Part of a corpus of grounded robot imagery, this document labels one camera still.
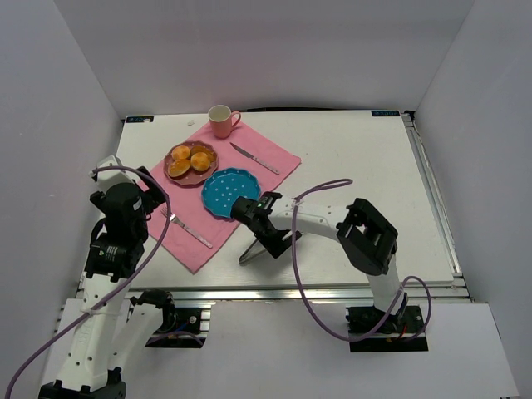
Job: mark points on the mauve polka dot plate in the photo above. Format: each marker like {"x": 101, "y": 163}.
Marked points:
{"x": 191, "y": 177}

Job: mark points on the sesame seed bun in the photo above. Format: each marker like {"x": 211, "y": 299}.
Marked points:
{"x": 178, "y": 168}

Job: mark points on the corner label sticker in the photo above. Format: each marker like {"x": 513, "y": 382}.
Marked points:
{"x": 385, "y": 113}
{"x": 139, "y": 119}

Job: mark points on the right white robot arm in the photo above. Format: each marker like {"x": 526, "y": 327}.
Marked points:
{"x": 366, "y": 237}

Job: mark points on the aluminium table frame rail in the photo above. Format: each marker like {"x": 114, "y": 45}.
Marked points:
{"x": 387, "y": 163}

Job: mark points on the fork with pink handle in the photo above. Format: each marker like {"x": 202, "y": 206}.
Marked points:
{"x": 175, "y": 220}

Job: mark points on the dark brown flat bread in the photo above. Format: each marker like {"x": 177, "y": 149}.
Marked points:
{"x": 203, "y": 149}

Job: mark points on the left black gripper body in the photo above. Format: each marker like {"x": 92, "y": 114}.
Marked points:
{"x": 154, "y": 195}

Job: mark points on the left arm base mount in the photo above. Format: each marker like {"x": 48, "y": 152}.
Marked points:
{"x": 180, "y": 327}

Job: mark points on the blue polka dot plate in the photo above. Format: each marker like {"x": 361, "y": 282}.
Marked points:
{"x": 224, "y": 187}

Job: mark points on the knife with pink handle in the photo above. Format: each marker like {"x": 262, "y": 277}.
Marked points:
{"x": 255, "y": 158}

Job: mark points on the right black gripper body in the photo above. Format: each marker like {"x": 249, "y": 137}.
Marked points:
{"x": 280, "y": 242}

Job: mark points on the round bread roll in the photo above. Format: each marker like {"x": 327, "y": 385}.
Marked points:
{"x": 200, "y": 161}
{"x": 181, "y": 152}

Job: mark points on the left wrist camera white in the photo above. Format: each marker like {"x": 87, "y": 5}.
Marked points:
{"x": 109, "y": 172}

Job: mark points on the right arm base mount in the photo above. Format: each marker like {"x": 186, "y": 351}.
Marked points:
{"x": 394, "y": 335}

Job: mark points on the right corner label sticker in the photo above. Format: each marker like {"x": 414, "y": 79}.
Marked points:
{"x": 385, "y": 113}

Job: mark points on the left corner label sticker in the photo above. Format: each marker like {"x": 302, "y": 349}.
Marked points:
{"x": 139, "y": 119}

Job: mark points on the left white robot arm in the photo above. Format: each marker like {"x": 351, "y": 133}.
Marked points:
{"x": 116, "y": 256}

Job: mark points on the metal tongs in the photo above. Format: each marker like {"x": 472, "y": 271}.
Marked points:
{"x": 252, "y": 252}

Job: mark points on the pink mug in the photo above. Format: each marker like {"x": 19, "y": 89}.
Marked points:
{"x": 223, "y": 120}

